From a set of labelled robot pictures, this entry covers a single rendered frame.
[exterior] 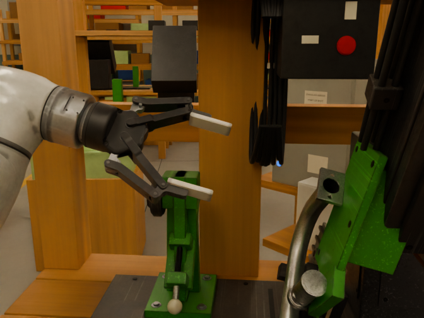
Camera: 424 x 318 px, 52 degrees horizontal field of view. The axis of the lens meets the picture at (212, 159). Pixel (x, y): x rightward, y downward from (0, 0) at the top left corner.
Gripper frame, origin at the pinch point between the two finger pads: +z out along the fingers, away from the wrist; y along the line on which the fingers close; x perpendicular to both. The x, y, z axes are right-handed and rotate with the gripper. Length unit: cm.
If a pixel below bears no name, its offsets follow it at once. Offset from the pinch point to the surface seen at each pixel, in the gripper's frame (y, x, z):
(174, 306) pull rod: -19.2, 22.1, 0.8
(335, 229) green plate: -6.2, -0.9, 20.7
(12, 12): 623, 703, -538
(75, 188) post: 2.7, 36.8, -29.3
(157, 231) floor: 76, 271, -28
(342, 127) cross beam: 29.4, 20.7, 26.8
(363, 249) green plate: -9.6, -4.3, 23.8
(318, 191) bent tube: -1.8, -2.7, 16.9
